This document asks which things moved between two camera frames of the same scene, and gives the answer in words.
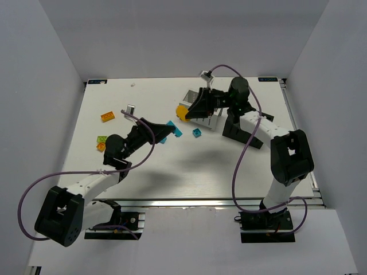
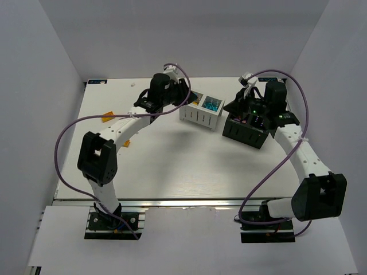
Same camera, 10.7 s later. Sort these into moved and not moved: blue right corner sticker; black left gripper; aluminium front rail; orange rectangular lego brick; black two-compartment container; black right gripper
Moved: black right gripper; black left gripper
Not moved: aluminium front rail; blue right corner sticker; orange rectangular lego brick; black two-compartment container
